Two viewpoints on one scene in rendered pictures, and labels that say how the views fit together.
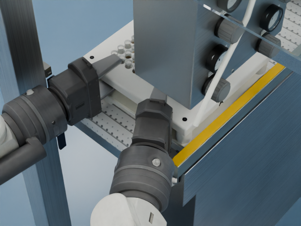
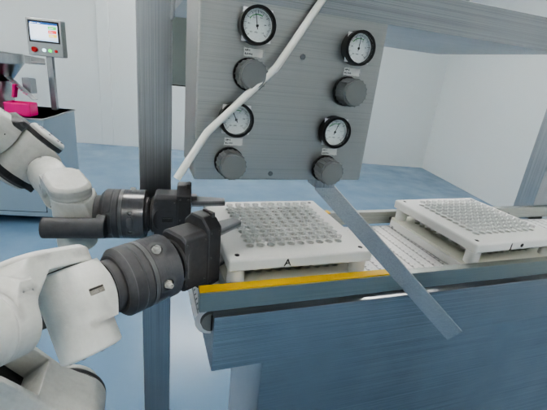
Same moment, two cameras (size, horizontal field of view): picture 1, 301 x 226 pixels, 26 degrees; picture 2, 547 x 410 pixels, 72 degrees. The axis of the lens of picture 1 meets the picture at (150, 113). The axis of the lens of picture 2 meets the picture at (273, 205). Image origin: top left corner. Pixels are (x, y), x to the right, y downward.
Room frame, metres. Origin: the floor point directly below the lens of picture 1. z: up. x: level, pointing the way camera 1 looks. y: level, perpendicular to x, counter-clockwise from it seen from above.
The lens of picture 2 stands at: (0.26, -0.32, 1.23)
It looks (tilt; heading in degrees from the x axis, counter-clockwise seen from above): 20 degrees down; 27
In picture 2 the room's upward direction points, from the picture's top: 6 degrees clockwise
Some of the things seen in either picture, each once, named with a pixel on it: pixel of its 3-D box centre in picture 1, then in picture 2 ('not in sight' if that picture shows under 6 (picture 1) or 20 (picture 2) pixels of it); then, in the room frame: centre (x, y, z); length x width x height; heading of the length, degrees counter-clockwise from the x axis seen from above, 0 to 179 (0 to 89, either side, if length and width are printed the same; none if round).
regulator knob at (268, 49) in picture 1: (270, 42); (328, 167); (0.69, -0.17, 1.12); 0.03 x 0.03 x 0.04; 48
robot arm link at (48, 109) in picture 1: (60, 102); (157, 213); (0.72, 0.15, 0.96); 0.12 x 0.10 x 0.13; 130
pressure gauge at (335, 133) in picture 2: not in sight; (334, 132); (0.70, -0.17, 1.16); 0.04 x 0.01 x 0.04; 138
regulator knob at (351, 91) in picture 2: not in sight; (351, 87); (0.70, -0.18, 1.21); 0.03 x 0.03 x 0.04; 48
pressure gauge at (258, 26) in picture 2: not in sight; (256, 25); (0.62, -0.10, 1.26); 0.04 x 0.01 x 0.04; 138
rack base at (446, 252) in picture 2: not in sight; (466, 240); (1.17, -0.36, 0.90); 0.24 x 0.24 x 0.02; 49
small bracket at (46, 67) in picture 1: (45, 69); not in sight; (0.80, 0.18, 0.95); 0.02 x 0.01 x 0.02; 48
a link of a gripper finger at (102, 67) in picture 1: (103, 64); (207, 199); (0.78, 0.08, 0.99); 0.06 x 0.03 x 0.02; 130
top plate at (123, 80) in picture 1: (177, 58); (279, 228); (0.83, -0.05, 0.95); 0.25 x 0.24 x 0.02; 48
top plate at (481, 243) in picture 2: not in sight; (472, 220); (1.17, -0.36, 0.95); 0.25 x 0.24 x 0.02; 49
